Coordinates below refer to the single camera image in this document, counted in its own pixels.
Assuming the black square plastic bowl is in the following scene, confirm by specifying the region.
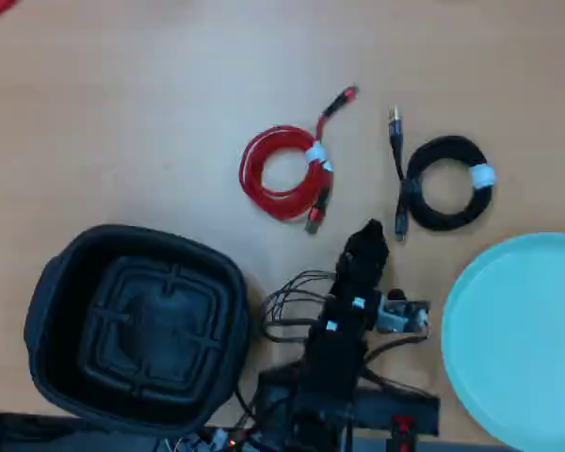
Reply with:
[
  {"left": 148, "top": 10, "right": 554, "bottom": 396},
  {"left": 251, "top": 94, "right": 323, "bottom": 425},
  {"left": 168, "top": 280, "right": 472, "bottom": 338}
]
[{"left": 23, "top": 224, "right": 251, "bottom": 437}]

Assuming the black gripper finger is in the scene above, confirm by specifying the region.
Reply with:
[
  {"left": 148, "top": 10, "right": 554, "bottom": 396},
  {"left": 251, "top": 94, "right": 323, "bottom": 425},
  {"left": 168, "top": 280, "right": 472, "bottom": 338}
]
[
  {"left": 350, "top": 218, "right": 379, "bottom": 258},
  {"left": 370, "top": 219, "right": 389, "bottom": 265}
]

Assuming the black braided charging cable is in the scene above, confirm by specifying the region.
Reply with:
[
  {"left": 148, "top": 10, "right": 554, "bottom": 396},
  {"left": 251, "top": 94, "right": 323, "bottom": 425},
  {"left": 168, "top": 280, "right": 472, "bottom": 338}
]
[{"left": 387, "top": 105, "right": 499, "bottom": 244}]

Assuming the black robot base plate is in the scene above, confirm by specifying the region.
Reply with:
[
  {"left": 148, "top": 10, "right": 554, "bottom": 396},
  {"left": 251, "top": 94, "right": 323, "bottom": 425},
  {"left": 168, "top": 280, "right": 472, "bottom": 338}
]
[{"left": 256, "top": 366, "right": 442, "bottom": 439}]

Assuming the red braided charging cable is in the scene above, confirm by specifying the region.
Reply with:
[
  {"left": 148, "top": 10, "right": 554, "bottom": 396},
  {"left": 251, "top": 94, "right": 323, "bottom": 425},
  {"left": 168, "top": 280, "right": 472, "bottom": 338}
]
[{"left": 238, "top": 84, "right": 361, "bottom": 236}]

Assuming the red table clamp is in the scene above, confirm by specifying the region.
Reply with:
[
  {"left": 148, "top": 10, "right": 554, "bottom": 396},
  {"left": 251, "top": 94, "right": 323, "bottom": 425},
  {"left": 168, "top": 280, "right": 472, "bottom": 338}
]
[{"left": 389, "top": 415, "right": 415, "bottom": 452}]

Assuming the light blue round plate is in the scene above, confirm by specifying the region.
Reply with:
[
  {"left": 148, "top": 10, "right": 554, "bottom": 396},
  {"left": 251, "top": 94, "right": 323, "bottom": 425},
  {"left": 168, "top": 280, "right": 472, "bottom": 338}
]
[{"left": 441, "top": 232, "right": 565, "bottom": 452}]

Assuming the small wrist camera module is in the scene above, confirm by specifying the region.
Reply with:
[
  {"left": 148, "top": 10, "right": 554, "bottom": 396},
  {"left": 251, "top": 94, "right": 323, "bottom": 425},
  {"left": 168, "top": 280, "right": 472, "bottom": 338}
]
[{"left": 376, "top": 289, "right": 432, "bottom": 338}]

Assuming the robot controller circuit board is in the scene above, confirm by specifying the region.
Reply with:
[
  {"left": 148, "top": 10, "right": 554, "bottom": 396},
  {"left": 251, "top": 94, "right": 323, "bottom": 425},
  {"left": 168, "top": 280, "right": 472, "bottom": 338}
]
[{"left": 164, "top": 426, "right": 260, "bottom": 452}]

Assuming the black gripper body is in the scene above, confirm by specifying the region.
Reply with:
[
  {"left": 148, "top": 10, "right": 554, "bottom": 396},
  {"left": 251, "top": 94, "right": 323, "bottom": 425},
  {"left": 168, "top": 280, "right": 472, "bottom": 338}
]
[{"left": 333, "top": 233, "right": 390, "bottom": 315}]

